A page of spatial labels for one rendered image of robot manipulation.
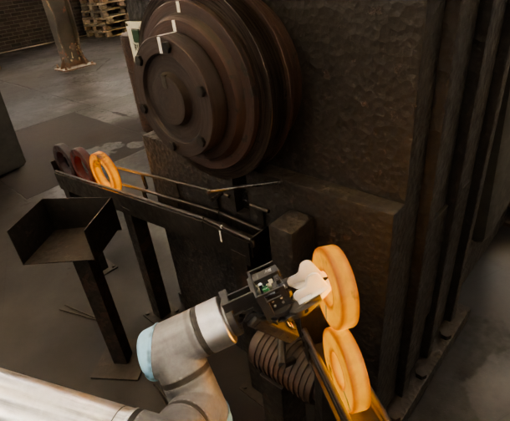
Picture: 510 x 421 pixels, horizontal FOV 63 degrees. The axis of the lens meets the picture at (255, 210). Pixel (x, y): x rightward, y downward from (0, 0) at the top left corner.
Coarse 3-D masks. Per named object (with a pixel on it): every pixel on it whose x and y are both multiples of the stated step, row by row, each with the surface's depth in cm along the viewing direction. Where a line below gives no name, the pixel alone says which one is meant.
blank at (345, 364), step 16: (336, 336) 75; (352, 336) 75; (336, 352) 76; (352, 352) 73; (336, 368) 81; (352, 368) 71; (336, 384) 81; (352, 384) 71; (368, 384) 71; (352, 400) 72; (368, 400) 72
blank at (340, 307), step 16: (320, 256) 77; (336, 256) 73; (336, 272) 71; (352, 272) 71; (336, 288) 71; (352, 288) 70; (320, 304) 82; (336, 304) 72; (352, 304) 70; (336, 320) 74; (352, 320) 72
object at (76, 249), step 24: (24, 216) 139; (48, 216) 151; (72, 216) 150; (96, 216) 134; (24, 240) 139; (48, 240) 149; (72, 240) 146; (96, 240) 134; (24, 264) 138; (96, 264) 149; (96, 288) 150; (96, 312) 157; (120, 336) 166; (120, 360) 170
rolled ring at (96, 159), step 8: (96, 152) 167; (96, 160) 167; (104, 160) 163; (96, 168) 173; (112, 168) 163; (96, 176) 175; (104, 176) 176; (112, 176) 163; (104, 184) 175; (112, 184) 166; (120, 184) 167
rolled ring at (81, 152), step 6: (72, 150) 180; (78, 150) 176; (84, 150) 177; (72, 156) 183; (78, 156) 178; (84, 156) 175; (72, 162) 186; (78, 162) 186; (84, 162) 176; (78, 168) 187; (90, 168) 175; (78, 174) 188; (84, 174) 188; (90, 174) 177
